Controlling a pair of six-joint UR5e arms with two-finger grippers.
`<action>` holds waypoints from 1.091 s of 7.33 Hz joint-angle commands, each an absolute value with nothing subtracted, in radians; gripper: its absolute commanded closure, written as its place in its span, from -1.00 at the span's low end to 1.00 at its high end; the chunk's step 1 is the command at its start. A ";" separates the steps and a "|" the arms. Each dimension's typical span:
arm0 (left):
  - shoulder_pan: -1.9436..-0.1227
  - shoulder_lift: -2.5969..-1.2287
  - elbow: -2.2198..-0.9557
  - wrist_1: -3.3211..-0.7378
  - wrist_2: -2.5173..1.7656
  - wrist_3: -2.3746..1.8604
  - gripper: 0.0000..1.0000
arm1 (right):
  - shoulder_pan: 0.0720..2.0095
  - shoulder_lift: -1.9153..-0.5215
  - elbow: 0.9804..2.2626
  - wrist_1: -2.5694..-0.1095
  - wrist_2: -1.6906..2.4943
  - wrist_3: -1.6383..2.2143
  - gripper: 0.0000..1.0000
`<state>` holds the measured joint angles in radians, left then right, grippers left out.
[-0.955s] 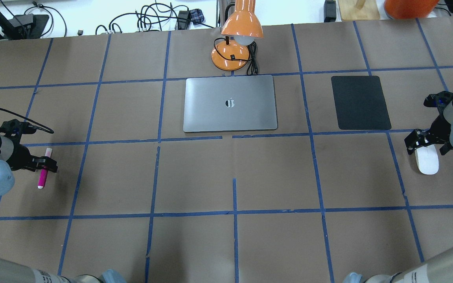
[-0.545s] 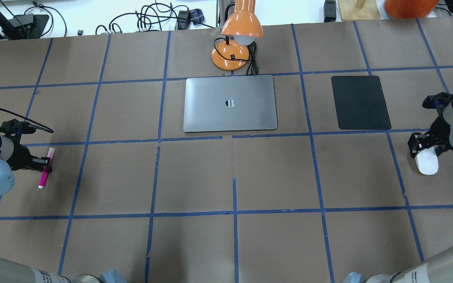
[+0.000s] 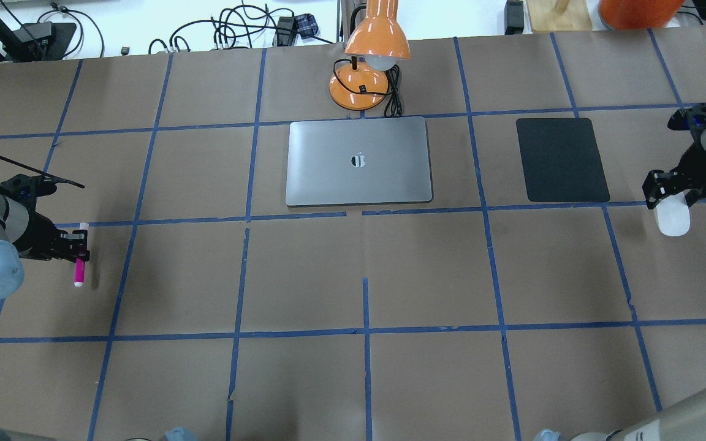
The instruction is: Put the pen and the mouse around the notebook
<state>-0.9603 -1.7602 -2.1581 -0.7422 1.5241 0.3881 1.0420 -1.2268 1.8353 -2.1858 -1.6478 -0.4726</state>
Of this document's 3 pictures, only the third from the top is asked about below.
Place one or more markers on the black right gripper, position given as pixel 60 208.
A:
pixel 695 166

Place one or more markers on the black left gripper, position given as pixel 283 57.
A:
pixel 35 230

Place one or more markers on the orange desk lamp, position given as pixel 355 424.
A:
pixel 369 74

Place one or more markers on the pink highlighter pen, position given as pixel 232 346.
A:
pixel 82 252

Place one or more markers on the black power adapter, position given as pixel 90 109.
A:
pixel 514 17

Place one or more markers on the wooden stand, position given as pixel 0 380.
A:
pixel 554 16

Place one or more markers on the black mousepad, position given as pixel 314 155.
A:
pixel 561 162

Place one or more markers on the grey closed laptop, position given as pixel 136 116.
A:
pixel 365 161

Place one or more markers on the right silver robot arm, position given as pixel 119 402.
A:
pixel 634 181

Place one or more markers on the white computer mouse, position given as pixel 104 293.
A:
pixel 672 215

